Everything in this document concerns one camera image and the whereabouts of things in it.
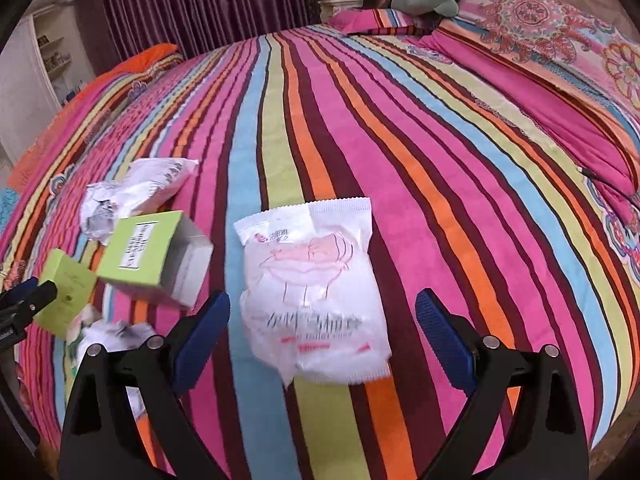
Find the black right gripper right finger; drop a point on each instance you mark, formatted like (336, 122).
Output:
(546, 438)

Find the white paper ball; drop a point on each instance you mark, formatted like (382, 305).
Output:
(88, 328)

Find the colourful striped bed sheet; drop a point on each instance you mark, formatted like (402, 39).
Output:
(509, 191)

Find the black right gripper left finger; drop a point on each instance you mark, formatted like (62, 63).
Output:
(100, 437)

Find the white printed plastic bag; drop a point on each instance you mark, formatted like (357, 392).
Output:
(311, 307)

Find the white shelf cabinet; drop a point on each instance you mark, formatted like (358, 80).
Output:
(42, 64)

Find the floral patterned quilt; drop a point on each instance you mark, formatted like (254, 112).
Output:
(576, 76)

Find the white plastic wrapper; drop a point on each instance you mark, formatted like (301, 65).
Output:
(148, 183)

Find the purple curtain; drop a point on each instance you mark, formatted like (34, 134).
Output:
(114, 30)

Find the small green cardboard box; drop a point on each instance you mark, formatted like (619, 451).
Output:
(74, 282)

